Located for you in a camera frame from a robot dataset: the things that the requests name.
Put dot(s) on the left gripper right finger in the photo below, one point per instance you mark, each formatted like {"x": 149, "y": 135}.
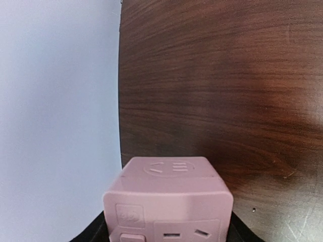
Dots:
{"x": 239, "y": 232}

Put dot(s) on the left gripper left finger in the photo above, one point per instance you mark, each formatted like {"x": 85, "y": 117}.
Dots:
{"x": 96, "y": 231}

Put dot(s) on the pink cube socket adapter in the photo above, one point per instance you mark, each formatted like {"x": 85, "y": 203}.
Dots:
{"x": 168, "y": 199}

